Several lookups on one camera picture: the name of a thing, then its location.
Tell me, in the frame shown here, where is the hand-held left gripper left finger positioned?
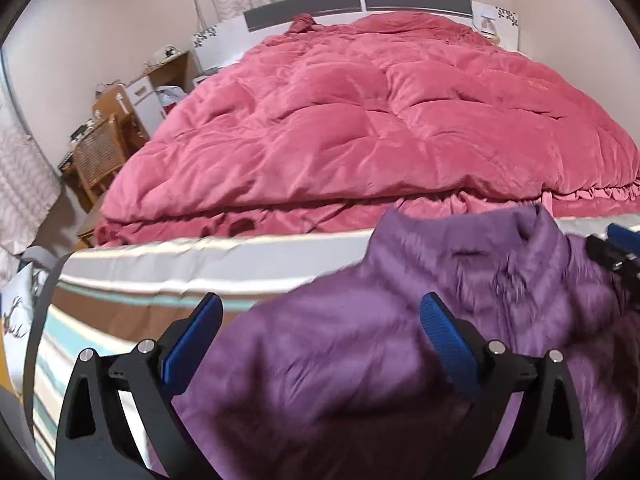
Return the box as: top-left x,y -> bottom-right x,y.
54,292 -> 224,480

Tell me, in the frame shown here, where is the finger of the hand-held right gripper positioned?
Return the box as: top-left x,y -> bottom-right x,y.
585,223 -> 640,281

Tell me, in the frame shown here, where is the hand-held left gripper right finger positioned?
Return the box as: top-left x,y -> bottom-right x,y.
419,292 -> 587,480

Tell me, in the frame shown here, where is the purple puffer jacket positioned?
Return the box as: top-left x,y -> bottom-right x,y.
150,203 -> 640,480

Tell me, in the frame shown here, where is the striped bed sheet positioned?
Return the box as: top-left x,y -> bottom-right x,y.
31,216 -> 640,476

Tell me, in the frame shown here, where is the deer print cushion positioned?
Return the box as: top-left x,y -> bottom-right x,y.
0,260 -> 39,396

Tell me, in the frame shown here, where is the wooden wicker-back chair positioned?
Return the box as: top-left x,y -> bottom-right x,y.
72,112 -> 128,206

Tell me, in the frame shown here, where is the red quilted comforter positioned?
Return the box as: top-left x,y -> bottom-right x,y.
94,11 -> 640,248

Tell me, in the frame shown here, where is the white plastic bag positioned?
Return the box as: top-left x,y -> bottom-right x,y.
155,85 -> 187,112

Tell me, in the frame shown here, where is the white cabinet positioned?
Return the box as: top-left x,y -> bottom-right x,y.
122,75 -> 167,122

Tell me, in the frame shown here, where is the small bedside lamp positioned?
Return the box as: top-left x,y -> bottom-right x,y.
479,14 -> 502,42

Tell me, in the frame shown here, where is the wooden desk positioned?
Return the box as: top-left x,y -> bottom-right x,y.
145,50 -> 198,96

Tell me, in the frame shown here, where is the white and grey headboard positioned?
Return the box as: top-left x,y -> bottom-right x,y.
192,0 -> 521,68

